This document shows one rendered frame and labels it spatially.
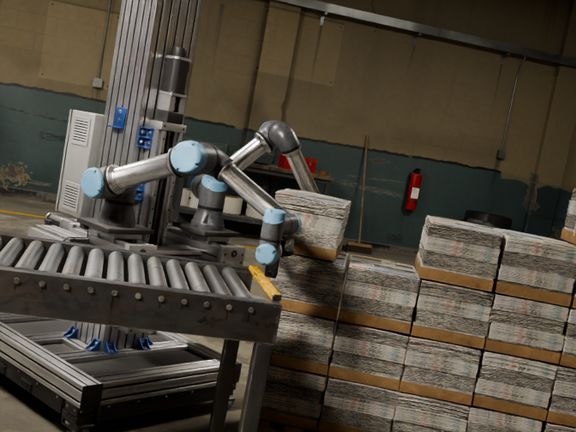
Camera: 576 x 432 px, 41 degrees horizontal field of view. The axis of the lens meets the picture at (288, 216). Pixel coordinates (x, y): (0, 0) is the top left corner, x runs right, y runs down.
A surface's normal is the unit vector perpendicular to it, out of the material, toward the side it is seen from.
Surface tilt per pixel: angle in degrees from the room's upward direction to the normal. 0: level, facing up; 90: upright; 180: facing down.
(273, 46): 90
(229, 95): 90
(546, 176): 90
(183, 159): 87
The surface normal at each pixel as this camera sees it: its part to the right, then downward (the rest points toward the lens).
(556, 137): 0.21, 0.14
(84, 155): -0.66, -0.04
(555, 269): -0.10, 0.08
